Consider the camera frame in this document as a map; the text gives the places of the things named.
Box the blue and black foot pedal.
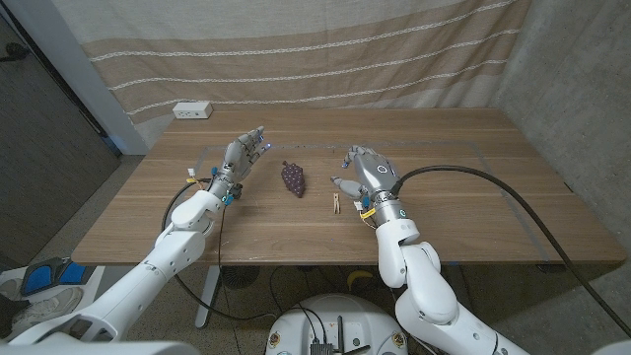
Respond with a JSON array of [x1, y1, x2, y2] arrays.
[[20, 256, 88, 297]]

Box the yellow toy banana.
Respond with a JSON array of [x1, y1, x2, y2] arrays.
[[346, 269, 375, 291]]

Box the white door frame post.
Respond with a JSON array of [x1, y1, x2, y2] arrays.
[[4, 0, 149, 156]]

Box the white robot torso base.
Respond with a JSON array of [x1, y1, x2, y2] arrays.
[[264, 293, 409, 355]]

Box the beige striped backdrop cloth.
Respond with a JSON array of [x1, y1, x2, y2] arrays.
[[50, 0, 534, 149]]

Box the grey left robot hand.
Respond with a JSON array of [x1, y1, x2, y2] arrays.
[[206, 125, 272, 201]]

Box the dark door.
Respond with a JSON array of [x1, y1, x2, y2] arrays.
[[0, 14, 122, 270]]

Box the purple toy grape bunch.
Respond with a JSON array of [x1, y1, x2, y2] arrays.
[[280, 160, 307, 199]]

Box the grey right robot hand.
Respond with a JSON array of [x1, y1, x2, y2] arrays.
[[329, 144, 401, 206]]

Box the white table leg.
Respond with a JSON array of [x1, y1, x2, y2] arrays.
[[194, 265, 223, 329]]

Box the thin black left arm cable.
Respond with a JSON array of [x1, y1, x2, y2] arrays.
[[216, 199, 243, 355]]

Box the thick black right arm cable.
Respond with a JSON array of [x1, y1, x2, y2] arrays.
[[391, 164, 631, 339]]

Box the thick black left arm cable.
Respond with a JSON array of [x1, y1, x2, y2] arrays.
[[162, 177, 280, 321]]

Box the black round fan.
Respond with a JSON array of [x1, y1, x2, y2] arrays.
[[221, 265, 261, 290]]

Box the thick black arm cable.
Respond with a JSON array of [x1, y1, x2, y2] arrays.
[[162, 177, 280, 321], [391, 164, 631, 339]]

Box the white power strip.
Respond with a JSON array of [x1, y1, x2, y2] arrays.
[[172, 101, 214, 120]]

